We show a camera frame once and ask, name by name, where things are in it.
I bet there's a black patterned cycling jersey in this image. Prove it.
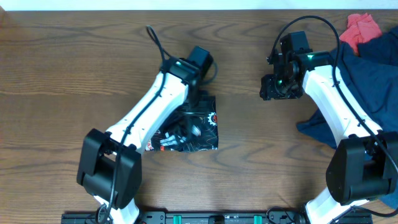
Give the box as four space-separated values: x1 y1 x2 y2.
145 90 219 152

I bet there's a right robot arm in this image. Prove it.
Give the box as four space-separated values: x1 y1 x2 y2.
259 47 397 223

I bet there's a navy blue garment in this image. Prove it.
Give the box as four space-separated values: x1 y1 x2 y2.
295 25 398 210

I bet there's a red cloth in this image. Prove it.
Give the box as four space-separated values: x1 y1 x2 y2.
340 13 382 55

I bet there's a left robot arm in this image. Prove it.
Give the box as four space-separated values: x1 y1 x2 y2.
76 54 213 223

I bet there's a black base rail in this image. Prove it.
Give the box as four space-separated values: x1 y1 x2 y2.
61 210 373 224

